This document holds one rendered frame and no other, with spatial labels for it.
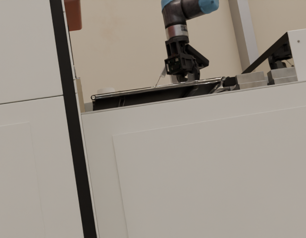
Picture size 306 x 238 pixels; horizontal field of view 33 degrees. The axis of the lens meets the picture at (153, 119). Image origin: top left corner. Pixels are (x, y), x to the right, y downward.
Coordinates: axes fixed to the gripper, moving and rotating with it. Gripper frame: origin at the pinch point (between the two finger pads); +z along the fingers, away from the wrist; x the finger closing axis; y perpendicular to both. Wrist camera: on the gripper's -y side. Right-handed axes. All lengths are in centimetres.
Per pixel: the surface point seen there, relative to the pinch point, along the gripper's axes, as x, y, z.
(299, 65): 48, 20, 5
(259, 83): 32.0, 11.8, 4.6
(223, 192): 36, 44, 32
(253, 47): -78, -189, -63
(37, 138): 27, 84, 17
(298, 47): 49, 19, 0
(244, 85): 29.4, 14.9, 4.5
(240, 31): -84, -186, -77
